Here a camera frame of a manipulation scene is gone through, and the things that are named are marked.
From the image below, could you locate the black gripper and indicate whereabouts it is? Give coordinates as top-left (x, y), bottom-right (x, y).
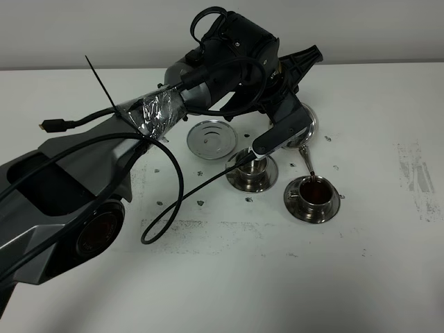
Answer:
top-left (259, 45), bottom-right (323, 121)

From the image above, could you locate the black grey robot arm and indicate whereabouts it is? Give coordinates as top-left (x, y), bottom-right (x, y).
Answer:
top-left (1, 6), bottom-right (323, 307)

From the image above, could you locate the stainless steel teapot coaster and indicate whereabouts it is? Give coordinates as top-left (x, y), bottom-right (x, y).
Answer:
top-left (187, 120), bottom-right (237, 160)

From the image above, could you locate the far stainless steel teacup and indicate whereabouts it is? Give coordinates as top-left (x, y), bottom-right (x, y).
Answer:
top-left (225, 148), bottom-right (271, 180)

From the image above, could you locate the stainless steel teacup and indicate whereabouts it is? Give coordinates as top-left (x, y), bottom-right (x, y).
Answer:
top-left (288, 176), bottom-right (335, 205)
top-left (225, 148), bottom-right (271, 180)

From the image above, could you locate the far stainless steel saucer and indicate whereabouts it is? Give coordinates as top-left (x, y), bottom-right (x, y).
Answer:
top-left (225, 157), bottom-right (278, 193)

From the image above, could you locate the near stainless steel teacup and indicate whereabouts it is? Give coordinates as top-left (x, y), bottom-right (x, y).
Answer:
top-left (288, 176), bottom-right (335, 205)

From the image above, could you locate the black zip tie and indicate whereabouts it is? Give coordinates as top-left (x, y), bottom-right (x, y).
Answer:
top-left (84, 55), bottom-right (119, 114)

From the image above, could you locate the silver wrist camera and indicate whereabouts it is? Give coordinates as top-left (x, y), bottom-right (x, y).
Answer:
top-left (249, 105), bottom-right (311, 160)

